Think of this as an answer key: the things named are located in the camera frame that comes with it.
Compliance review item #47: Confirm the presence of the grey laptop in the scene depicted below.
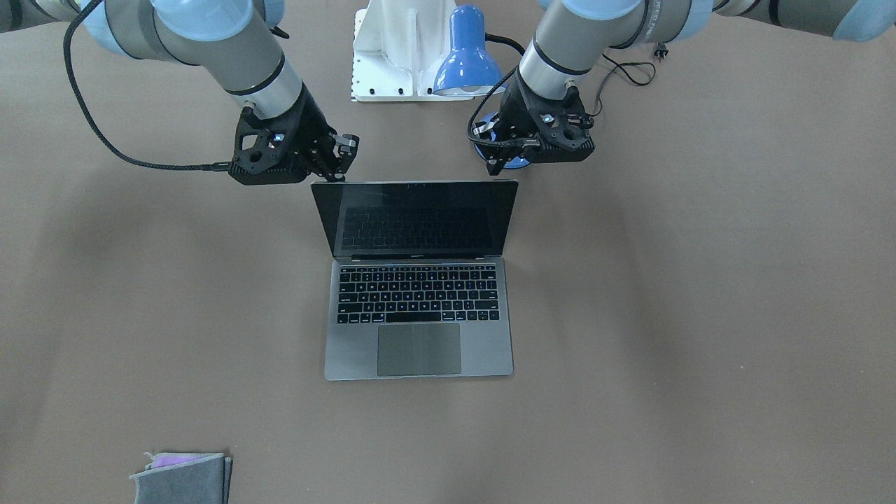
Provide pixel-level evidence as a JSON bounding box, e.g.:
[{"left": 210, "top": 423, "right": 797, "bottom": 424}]
[{"left": 311, "top": 181, "right": 519, "bottom": 381}]

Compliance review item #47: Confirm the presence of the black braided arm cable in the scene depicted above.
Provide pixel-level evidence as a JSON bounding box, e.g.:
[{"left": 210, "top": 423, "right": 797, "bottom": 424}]
[{"left": 63, "top": 0, "right": 232, "bottom": 173}]

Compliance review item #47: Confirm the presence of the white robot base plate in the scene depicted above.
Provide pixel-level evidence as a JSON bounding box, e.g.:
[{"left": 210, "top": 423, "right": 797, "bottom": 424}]
[{"left": 350, "top": 1, "right": 457, "bottom": 102}]

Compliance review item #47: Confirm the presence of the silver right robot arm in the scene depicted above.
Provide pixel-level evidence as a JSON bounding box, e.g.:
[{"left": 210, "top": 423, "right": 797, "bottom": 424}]
[{"left": 2, "top": 1, "right": 359, "bottom": 186}]

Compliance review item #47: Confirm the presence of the blue desk lamp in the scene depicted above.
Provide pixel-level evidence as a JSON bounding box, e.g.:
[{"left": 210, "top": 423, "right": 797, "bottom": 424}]
[{"left": 432, "top": 5, "right": 533, "bottom": 170}]

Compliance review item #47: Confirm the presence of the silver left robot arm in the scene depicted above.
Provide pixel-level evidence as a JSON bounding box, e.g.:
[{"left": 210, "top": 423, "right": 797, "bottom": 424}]
[{"left": 468, "top": 1, "right": 895, "bottom": 176}]

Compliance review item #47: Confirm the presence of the folded grey cloth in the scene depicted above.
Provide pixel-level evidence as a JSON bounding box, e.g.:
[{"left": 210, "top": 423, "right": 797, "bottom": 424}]
[{"left": 130, "top": 452, "right": 232, "bottom": 503}]

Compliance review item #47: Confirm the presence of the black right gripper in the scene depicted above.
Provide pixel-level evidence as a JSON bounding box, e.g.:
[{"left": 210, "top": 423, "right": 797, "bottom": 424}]
[{"left": 228, "top": 84, "right": 361, "bottom": 186}]

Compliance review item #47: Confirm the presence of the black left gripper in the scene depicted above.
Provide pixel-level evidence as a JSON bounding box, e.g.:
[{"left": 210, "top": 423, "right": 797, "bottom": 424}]
[{"left": 468, "top": 70, "right": 595, "bottom": 176}]

